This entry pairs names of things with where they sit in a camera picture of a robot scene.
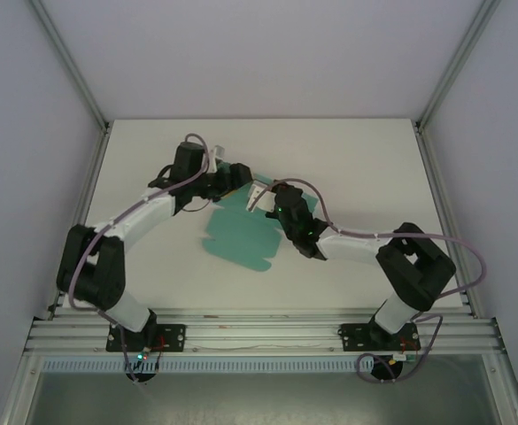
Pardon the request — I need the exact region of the black round cable grommet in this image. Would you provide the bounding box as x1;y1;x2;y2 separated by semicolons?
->
370;356;404;383
125;369;158;384

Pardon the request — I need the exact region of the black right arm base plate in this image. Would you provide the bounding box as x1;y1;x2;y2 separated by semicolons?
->
336;321;421;354

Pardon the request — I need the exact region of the aluminium table side rail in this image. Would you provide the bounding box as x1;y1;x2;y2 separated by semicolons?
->
413;123;481;320
45;126;112;320

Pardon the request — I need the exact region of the aluminium mounting rail beam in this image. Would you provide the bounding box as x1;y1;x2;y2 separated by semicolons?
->
23;309;506;355

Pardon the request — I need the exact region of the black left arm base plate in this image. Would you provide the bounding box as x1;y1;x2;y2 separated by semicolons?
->
106;322;187;353

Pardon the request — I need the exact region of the slotted grey cable duct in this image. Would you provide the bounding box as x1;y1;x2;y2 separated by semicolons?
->
41;358;419;374

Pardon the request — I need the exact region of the aluminium lower frame beam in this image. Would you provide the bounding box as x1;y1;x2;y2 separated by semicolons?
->
0;353;43;425
482;353;518;425

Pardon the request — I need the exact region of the teal green cloth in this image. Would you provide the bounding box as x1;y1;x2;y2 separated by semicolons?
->
203;172;321;274

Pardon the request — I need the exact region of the grey metal sheet panel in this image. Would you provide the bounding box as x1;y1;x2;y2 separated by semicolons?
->
19;369;503;425

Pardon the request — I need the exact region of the aluminium frame post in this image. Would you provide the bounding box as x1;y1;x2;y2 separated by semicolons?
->
27;0;112;134
415;0;501;134

